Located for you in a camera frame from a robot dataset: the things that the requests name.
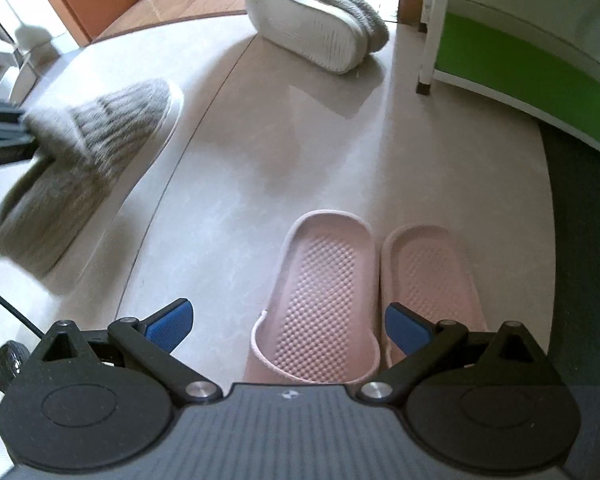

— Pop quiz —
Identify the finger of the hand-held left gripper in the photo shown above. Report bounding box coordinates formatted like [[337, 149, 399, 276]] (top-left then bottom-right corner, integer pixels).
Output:
[[0, 133, 41, 171], [0, 98, 32, 134]]

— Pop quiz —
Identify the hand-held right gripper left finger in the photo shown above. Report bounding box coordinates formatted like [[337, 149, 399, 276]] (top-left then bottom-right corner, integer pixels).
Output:
[[27, 298, 222, 406]]

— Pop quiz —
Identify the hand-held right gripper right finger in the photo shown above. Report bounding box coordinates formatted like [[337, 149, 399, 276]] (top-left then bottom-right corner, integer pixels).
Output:
[[357, 302, 552, 404]]

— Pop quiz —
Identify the pink rubber slipper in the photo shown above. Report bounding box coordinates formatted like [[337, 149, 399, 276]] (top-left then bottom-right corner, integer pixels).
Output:
[[250, 209, 382, 387], [380, 224, 489, 369]]

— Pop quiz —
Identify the grey fuzzy knit slipper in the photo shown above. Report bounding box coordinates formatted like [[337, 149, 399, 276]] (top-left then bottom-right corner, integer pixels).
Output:
[[243, 0, 391, 75], [0, 78, 185, 281]]

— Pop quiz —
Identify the white green shoe rack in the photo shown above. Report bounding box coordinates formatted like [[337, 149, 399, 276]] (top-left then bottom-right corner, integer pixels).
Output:
[[417, 0, 600, 167]]

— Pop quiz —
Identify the white cardboard box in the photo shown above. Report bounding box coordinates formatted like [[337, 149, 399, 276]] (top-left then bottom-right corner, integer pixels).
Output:
[[0, 24, 61, 107]]

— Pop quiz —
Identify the black ribbed object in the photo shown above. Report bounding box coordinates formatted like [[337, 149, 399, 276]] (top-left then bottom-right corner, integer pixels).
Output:
[[0, 339, 32, 394]]

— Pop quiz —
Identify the dark floor mat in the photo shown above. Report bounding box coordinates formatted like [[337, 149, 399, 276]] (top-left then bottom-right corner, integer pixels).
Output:
[[536, 121, 600, 392]]

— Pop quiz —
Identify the black cable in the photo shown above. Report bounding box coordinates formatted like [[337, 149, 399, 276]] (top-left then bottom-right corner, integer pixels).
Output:
[[0, 279, 47, 339]]

